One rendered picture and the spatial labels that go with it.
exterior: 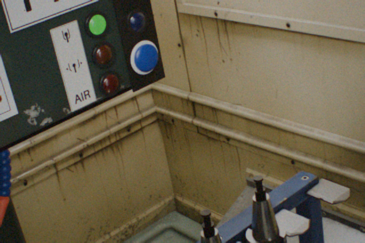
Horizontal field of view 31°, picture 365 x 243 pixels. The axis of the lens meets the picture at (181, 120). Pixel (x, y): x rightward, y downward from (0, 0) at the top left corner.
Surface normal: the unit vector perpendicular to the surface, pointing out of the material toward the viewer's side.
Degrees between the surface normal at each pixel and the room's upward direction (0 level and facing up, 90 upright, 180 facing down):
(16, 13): 90
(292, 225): 0
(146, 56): 87
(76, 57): 90
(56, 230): 90
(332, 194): 0
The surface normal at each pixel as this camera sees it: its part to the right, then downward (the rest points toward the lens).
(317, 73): -0.74, 0.40
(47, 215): 0.65, 0.22
